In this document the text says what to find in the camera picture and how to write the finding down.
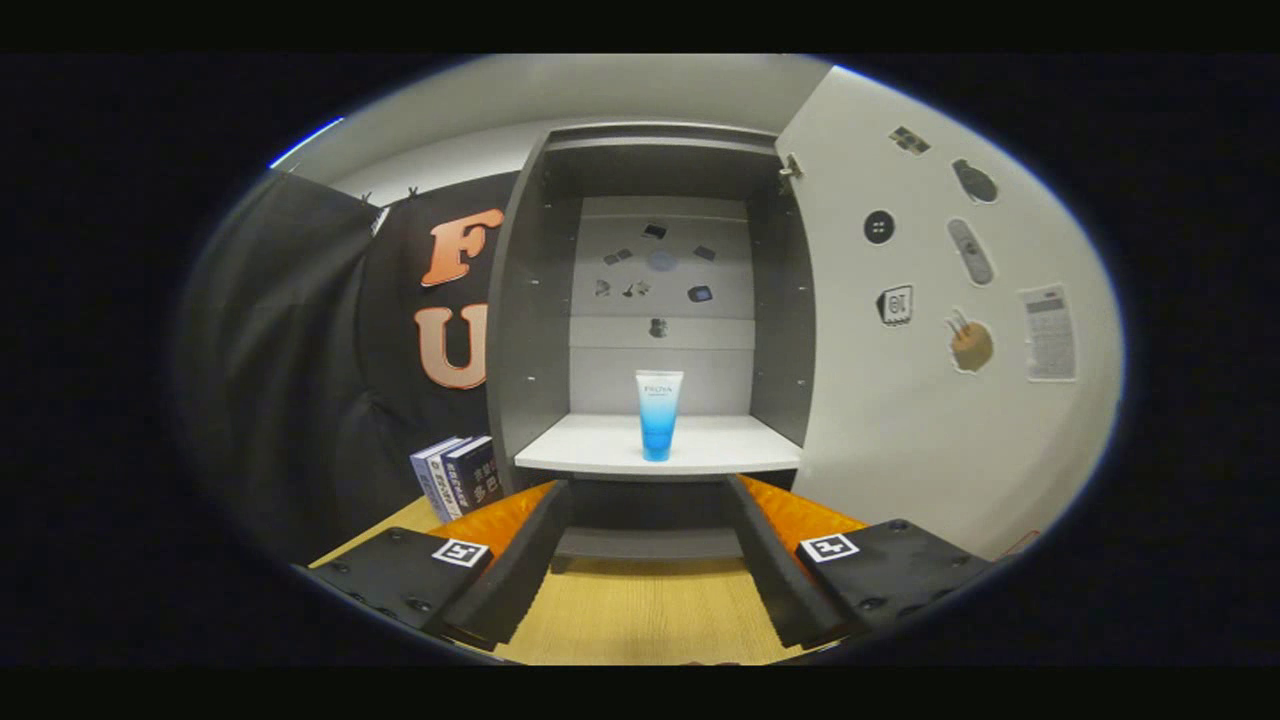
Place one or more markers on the white cabinet shelf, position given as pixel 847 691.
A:
pixel 720 445

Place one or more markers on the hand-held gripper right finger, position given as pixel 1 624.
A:
pixel 768 570

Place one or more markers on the dark blue book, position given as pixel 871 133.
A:
pixel 482 478

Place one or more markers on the light blue book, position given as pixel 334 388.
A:
pixel 425 478

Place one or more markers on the black backdrop cloth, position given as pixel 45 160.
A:
pixel 290 380

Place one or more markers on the white blue book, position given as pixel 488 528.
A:
pixel 445 478

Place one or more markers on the white cabinet door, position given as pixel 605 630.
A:
pixel 880 450

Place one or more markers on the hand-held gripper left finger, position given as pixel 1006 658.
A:
pixel 525 570

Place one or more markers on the blue cosmetic tube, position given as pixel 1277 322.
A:
pixel 659 425

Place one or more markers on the metal door hinge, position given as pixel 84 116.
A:
pixel 792 166

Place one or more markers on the grey cabinet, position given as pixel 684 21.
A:
pixel 520 330

